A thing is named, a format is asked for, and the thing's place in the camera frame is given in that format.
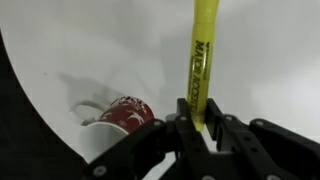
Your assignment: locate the yellow highlighter marker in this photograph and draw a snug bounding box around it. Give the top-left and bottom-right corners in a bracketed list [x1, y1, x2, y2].
[186, 0, 221, 133]

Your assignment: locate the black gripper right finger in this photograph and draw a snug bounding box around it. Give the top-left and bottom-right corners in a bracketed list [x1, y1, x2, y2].
[204, 98, 320, 180]

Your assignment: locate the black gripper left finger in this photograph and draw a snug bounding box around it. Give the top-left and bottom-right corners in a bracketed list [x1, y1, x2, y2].
[83, 98, 218, 180]

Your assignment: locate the red white patterned mug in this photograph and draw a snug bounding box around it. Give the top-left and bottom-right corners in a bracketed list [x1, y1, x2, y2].
[71, 95, 156, 164]

